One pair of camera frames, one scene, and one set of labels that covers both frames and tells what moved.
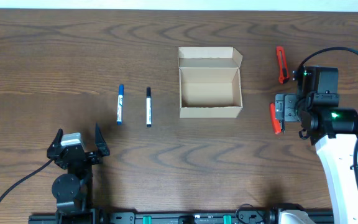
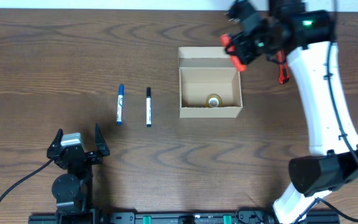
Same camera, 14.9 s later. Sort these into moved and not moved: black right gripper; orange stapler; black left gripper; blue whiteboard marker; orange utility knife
Moved: orange stapler; black right gripper
Not moved: orange utility knife; blue whiteboard marker; black left gripper
